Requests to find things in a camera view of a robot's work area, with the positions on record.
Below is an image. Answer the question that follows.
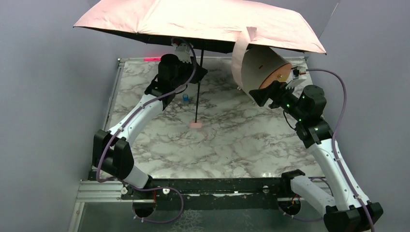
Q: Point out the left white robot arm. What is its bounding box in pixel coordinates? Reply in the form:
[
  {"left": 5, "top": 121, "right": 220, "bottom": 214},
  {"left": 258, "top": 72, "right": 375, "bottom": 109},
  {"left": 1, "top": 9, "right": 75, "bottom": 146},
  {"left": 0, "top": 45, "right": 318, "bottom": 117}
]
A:
[{"left": 93, "top": 54, "right": 207, "bottom": 189}]

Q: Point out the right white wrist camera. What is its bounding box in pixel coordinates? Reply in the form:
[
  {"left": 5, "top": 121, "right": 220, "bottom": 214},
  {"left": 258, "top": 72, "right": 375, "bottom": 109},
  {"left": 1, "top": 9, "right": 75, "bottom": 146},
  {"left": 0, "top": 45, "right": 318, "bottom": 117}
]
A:
[{"left": 286, "top": 66, "right": 307, "bottom": 89}]

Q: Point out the small blue cap bottle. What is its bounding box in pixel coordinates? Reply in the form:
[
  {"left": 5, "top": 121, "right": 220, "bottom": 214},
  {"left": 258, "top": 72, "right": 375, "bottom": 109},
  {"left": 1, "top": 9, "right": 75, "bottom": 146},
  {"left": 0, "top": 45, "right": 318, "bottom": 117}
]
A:
[{"left": 182, "top": 94, "right": 190, "bottom": 105}]

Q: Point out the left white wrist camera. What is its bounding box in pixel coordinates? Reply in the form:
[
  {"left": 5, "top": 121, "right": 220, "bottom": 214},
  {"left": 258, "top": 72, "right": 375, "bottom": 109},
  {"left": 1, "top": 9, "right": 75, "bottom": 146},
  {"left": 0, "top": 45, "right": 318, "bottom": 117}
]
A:
[{"left": 174, "top": 43, "right": 192, "bottom": 64}]

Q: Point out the beige cylindrical umbrella stand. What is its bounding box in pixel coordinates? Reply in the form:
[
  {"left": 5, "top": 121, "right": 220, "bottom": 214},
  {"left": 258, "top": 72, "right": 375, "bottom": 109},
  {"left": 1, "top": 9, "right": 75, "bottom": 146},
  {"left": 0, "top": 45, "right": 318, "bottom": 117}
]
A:
[{"left": 240, "top": 46, "right": 292, "bottom": 96}]

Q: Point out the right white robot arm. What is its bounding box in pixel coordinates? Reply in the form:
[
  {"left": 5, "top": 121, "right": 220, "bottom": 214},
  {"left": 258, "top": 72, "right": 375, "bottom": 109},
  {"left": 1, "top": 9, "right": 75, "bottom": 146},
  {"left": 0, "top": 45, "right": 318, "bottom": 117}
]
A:
[{"left": 249, "top": 81, "right": 383, "bottom": 232}]

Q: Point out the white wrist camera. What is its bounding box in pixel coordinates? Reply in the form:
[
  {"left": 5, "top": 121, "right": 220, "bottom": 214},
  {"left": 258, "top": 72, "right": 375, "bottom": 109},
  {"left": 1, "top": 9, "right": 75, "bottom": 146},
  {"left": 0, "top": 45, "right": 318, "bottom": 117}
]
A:
[
  {"left": 286, "top": 66, "right": 307, "bottom": 89},
  {"left": 174, "top": 43, "right": 192, "bottom": 64}
]

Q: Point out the pink tape marker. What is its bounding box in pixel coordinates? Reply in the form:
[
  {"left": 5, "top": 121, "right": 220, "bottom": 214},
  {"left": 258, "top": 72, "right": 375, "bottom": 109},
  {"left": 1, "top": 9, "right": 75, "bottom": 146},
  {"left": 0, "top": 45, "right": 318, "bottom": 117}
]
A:
[{"left": 143, "top": 57, "right": 161, "bottom": 62}]

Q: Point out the pink folding umbrella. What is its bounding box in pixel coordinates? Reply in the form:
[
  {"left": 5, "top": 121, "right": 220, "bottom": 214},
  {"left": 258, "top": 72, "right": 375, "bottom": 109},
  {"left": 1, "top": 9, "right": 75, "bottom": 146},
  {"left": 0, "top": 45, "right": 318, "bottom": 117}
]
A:
[{"left": 73, "top": 0, "right": 327, "bottom": 130}]

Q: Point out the aluminium table frame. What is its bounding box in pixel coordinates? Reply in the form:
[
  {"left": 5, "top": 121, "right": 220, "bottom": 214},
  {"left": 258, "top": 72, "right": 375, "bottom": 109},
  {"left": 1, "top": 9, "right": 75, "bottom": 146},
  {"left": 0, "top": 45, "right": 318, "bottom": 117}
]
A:
[{"left": 70, "top": 57, "right": 321, "bottom": 232}]

